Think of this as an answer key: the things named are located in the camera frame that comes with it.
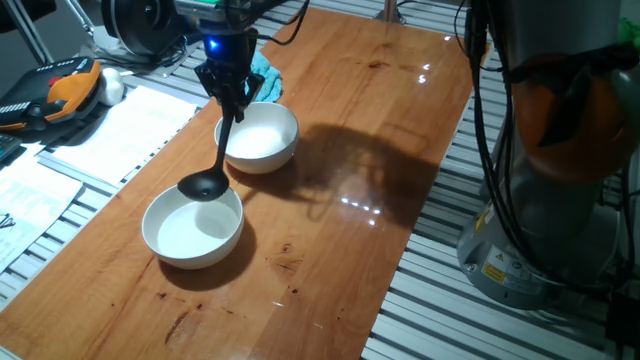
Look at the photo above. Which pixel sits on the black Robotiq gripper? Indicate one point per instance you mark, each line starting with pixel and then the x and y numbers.
pixel 227 50

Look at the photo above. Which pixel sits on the black ladle with red accents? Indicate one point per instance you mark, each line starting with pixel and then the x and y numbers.
pixel 203 185

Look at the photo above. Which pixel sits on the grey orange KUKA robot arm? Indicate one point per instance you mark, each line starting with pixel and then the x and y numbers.
pixel 575 115

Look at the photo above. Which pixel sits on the white ceramic bowl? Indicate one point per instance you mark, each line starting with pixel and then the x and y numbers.
pixel 195 235
pixel 265 140

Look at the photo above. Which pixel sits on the teal terry cloth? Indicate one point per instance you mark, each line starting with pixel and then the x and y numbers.
pixel 270 82

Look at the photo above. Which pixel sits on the white printed paper sheet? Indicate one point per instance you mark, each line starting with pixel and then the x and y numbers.
pixel 125 135
pixel 30 200

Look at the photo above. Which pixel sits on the white computer mouse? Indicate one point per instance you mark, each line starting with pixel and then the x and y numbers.
pixel 112 87

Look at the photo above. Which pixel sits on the glossy wooden board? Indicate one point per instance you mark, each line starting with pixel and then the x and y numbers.
pixel 350 150

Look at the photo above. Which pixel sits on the orange black teach pendant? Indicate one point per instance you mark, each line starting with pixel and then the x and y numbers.
pixel 75 90

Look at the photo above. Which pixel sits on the grey metal strut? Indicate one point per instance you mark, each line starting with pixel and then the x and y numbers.
pixel 80 17
pixel 30 35

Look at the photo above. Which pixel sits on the black bulky object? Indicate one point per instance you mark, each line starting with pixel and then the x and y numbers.
pixel 22 12

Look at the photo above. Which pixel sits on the black computer keyboard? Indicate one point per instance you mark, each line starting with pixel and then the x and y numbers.
pixel 9 147

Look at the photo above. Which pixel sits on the black rimmed eyeglasses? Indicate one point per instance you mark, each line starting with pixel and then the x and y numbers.
pixel 6 220

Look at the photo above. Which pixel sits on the green cloth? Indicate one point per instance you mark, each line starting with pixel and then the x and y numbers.
pixel 631 32

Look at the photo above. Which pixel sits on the aluminium frame post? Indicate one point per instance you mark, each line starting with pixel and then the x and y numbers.
pixel 390 10

